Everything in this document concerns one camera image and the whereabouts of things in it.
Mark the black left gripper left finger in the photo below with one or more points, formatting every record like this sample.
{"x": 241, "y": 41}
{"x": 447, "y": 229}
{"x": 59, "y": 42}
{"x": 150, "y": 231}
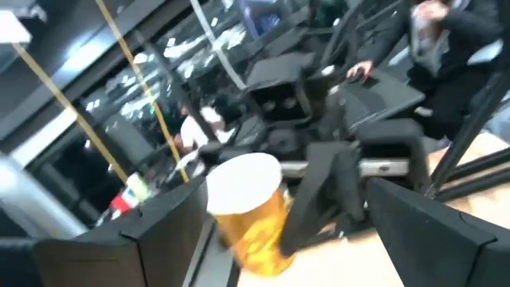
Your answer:
{"x": 159, "y": 239}

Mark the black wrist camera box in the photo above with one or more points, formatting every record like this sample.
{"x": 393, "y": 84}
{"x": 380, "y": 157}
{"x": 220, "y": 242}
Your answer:
{"x": 279, "y": 79}

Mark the red box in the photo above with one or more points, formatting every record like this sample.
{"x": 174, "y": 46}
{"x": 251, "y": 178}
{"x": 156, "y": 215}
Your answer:
{"x": 120, "y": 201}

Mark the dark grey laptop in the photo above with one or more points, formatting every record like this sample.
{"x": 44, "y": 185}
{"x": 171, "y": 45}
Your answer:
{"x": 378, "y": 97}

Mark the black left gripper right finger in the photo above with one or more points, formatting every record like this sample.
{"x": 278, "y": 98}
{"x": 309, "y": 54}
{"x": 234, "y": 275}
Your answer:
{"x": 434, "y": 247}

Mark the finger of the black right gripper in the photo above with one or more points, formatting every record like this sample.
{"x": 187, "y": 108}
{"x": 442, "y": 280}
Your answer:
{"x": 326, "y": 183}
{"x": 390, "y": 139}

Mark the orange plastic cup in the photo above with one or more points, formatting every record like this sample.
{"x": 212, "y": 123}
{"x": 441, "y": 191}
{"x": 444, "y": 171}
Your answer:
{"x": 247, "y": 187}

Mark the black frame rail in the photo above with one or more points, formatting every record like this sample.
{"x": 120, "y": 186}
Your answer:
{"x": 482, "y": 163}
{"x": 478, "y": 184}

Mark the light green container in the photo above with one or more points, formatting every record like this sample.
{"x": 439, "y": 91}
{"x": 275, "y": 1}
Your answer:
{"x": 138, "y": 186}

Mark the person's hand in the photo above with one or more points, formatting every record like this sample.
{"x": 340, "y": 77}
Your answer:
{"x": 359, "y": 70}

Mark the black frame post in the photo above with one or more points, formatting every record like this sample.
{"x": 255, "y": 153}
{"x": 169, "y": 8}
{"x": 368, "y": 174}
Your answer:
{"x": 470, "y": 131}

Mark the person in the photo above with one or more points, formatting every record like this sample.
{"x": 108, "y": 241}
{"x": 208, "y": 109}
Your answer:
{"x": 195, "y": 133}
{"x": 450, "y": 60}

